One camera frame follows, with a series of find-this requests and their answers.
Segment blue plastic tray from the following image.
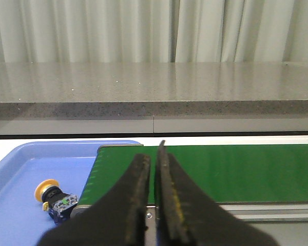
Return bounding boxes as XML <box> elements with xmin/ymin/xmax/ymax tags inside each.
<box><xmin>0</xmin><ymin>140</ymin><xmax>137</xmax><ymax>245</ymax></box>

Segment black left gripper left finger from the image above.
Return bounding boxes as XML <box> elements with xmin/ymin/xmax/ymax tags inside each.
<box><xmin>38</xmin><ymin>154</ymin><xmax>150</xmax><ymax>245</ymax></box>

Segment white pleated curtain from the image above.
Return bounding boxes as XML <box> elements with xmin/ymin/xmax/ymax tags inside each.
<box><xmin>0</xmin><ymin>1</ymin><xmax>308</xmax><ymax>63</ymax></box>

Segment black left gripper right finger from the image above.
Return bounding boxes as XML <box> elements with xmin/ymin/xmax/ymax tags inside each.
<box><xmin>155</xmin><ymin>141</ymin><xmax>278</xmax><ymax>245</ymax></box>

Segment yellow mushroom push button switch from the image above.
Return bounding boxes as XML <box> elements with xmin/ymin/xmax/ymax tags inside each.
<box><xmin>34</xmin><ymin>179</ymin><xmax>78</xmax><ymax>224</ymax></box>

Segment green conveyor belt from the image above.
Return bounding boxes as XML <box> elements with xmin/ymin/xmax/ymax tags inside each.
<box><xmin>79</xmin><ymin>144</ymin><xmax>308</xmax><ymax>205</ymax></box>

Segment grey speckled stone counter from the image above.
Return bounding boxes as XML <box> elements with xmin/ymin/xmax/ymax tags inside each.
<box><xmin>0</xmin><ymin>62</ymin><xmax>308</xmax><ymax>135</ymax></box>

